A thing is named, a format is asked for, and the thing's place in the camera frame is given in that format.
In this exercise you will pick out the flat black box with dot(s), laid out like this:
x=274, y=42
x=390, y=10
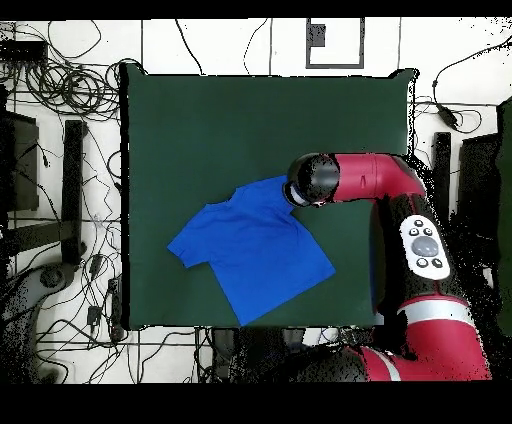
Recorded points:
x=22, y=51

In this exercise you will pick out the green cloth covered table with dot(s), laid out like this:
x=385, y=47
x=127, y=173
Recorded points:
x=506, y=200

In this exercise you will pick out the blue laundry garment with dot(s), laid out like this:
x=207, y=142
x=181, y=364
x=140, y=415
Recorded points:
x=248, y=248

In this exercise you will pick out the small black adapter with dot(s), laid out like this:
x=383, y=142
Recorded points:
x=94, y=315

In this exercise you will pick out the grey chair base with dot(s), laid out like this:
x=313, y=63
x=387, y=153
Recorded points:
x=52, y=276

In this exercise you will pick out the black power strip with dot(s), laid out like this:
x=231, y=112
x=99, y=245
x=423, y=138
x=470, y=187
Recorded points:
x=116, y=308

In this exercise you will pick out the black monitor box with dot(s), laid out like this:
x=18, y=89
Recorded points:
x=478, y=180
x=24, y=168

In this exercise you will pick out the dark green table cloth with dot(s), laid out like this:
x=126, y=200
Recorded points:
x=240, y=132

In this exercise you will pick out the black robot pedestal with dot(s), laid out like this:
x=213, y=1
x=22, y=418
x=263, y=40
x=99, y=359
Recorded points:
x=248, y=352

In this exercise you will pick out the grey floor frame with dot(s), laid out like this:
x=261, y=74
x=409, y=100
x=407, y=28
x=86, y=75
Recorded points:
x=335, y=64

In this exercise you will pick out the black power adapter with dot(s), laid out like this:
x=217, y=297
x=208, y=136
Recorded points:
x=447, y=116

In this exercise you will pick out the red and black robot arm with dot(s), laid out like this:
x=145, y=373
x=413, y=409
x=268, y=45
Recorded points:
x=372, y=176

